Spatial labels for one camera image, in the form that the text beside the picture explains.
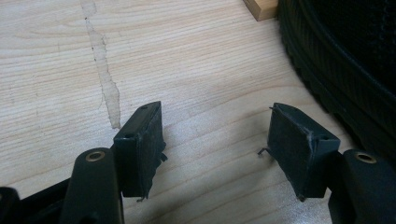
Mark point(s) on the wooden shoe rack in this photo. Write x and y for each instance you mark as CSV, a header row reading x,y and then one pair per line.
x,y
261,7

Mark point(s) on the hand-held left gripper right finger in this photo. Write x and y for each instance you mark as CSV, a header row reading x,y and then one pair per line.
x,y
295,146

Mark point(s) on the black leather shoe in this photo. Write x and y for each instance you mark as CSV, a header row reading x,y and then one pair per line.
x,y
348,62

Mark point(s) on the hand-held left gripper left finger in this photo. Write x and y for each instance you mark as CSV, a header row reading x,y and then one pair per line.
x,y
137,155

